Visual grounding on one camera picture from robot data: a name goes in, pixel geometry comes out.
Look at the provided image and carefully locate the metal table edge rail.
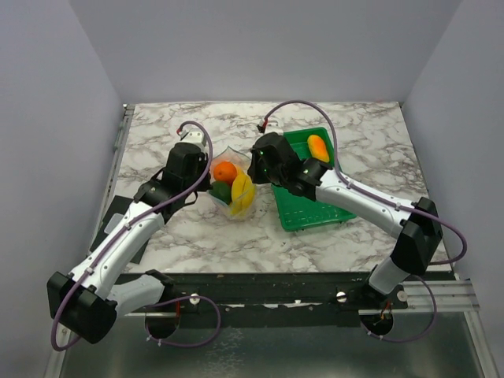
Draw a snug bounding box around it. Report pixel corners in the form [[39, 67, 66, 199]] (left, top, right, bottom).
[[85, 104, 135, 260]]

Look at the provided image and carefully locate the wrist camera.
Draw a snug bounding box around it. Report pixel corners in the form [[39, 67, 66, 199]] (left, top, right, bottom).
[[257, 121, 284, 135], [178, 128, 207, 150]]

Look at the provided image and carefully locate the green avocado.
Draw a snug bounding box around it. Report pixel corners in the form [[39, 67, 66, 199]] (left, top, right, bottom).
[[209, 180, 232, 205]]

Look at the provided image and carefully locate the yellow orange mango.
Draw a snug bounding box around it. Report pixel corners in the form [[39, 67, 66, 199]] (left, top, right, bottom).
[[307, 135, 330, 163]]

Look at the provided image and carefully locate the black mounting rail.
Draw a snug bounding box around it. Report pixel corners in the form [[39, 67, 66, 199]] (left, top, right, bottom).
[[133, 272, 407, 328]]

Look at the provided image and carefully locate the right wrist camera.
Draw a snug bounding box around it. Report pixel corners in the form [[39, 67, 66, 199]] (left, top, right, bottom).
[[257, 121, 284, 135]]

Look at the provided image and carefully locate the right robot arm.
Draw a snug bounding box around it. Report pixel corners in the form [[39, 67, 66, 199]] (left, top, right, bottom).
[[248, 132, 443, 308]]

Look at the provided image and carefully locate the orange fruit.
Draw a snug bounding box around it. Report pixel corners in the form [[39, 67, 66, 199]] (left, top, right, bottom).
[[213, 161, 238, 184]]

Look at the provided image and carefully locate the green plastic tray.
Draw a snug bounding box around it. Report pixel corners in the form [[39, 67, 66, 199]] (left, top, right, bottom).
[[271, 126, 358, 232]]

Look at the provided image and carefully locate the clear zip top bag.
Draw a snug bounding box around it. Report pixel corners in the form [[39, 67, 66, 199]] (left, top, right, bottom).
[[207, 146, 256, 221]]

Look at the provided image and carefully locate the yellow banana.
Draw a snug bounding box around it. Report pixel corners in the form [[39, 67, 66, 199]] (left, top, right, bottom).
[[230, 173, 255, 216]]

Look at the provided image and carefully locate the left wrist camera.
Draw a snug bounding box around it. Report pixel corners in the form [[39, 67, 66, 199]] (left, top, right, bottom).
[[178, 128, 207, 150]]

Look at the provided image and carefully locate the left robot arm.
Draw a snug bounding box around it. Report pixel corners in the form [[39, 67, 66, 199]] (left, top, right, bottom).
[[46, 139, 213, 351]]

